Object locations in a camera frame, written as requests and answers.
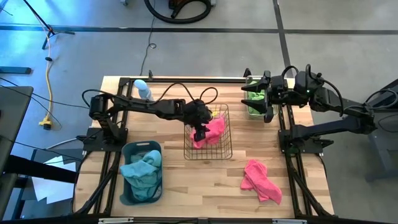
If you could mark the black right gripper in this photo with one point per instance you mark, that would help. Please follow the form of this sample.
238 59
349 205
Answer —
280 91

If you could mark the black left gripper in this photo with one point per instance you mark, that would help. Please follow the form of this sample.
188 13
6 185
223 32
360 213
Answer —
199 113

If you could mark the pink microfiber towel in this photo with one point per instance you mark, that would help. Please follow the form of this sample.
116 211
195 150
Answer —
259 180
216 129

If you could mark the teal plastic basket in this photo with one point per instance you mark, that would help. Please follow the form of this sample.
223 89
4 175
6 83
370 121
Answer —
127 197

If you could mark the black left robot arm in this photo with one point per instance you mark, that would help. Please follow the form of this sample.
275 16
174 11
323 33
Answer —
143 107

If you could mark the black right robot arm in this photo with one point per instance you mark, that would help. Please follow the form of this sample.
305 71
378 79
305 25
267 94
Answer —
329 99

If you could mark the clear plastic container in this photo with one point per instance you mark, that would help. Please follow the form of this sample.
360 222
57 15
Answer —
273 115

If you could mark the spray bottle with blue cap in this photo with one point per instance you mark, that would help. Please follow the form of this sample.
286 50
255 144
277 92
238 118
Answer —
143 90

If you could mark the dark blue metal cart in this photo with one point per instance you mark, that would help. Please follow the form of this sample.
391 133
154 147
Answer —
382 140

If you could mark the white paper sheets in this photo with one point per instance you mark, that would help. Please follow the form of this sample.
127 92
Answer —
53 189

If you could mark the black metal beam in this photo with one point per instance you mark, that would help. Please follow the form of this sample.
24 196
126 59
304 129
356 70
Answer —
40 169

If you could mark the black tripod stand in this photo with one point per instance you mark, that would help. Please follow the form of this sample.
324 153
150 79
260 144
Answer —
46 26

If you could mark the dark grey desk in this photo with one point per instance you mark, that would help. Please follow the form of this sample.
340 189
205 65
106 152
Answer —
12 118

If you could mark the black flat stand foot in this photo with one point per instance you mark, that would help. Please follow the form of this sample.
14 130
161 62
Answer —
15 70

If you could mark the black aluminium table frame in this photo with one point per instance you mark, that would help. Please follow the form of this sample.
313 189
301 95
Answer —
217 80

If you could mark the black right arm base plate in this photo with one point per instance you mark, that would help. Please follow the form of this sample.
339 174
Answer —
308 146

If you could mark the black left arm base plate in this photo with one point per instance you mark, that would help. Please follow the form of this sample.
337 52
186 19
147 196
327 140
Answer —
96 144

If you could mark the silver metal bracket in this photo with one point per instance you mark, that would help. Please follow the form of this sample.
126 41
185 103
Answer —
115 220
289 221

